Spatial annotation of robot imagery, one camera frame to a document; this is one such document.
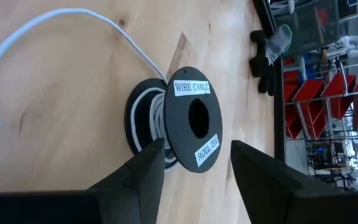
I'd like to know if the white cord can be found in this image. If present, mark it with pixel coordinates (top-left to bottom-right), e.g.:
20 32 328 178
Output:
0 7 180 171

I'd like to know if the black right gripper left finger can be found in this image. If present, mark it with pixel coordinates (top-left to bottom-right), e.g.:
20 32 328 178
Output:
0 138 167 224

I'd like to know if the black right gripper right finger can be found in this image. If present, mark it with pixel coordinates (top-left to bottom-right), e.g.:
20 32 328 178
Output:
230 139 358 224

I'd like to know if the black cable spool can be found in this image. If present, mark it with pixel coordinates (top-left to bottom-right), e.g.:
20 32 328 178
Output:
124 65 224 174

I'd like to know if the black grey work glove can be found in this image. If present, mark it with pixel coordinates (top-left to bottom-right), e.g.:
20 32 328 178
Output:
248 24 293 97

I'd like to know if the dark translucent panel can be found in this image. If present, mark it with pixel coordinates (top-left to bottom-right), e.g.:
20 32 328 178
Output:
270 0 343 58

